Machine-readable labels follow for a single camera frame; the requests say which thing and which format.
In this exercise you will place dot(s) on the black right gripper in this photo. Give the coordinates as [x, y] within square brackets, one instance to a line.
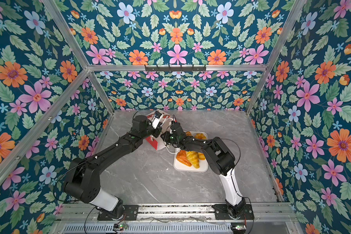
[166, 135]

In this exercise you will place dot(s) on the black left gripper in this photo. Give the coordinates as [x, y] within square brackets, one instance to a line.
[156, 132]

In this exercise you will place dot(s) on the red printed white paper bag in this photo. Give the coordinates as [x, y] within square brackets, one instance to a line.
[165, 121]

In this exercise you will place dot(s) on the orange brown fake croissant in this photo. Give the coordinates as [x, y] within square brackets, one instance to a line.
[182, 158]

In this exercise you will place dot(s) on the round yellow striped fake bun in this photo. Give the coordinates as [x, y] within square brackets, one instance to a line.
[201, 136]

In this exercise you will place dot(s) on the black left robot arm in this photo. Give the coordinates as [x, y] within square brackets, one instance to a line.
[82, 181]

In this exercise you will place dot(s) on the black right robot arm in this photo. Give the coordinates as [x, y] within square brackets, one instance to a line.
[220, 159]

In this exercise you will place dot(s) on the white plastic tray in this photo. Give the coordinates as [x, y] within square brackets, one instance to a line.
[180, 167]

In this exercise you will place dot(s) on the aluminium rear top beam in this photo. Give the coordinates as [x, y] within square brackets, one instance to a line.
[127, 68]

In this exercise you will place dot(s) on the aluminium beam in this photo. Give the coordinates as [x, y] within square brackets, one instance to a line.
[11, 161]
[127, 68]

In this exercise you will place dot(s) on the aluminium left side beam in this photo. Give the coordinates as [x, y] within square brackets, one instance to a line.
[11, 161]

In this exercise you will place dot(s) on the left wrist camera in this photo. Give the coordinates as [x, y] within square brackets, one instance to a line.
[157, 118]

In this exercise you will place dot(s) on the black hook rail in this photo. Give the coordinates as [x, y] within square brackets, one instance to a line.
[175, 68]

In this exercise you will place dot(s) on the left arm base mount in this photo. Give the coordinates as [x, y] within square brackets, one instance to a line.
[119, 213]

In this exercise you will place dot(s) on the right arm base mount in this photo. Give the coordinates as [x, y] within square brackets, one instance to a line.
[242, 211]

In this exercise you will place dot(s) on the aluminium frame post left rear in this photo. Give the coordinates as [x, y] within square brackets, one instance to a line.
[63, 27]

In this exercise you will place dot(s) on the aluminium frame post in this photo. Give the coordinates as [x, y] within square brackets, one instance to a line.
[63, 27]
[294, 13]

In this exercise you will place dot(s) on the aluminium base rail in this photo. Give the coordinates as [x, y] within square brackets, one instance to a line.
[256, 211]

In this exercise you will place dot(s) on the aluminium frame post right rear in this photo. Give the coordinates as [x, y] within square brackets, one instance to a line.
[294, 13]

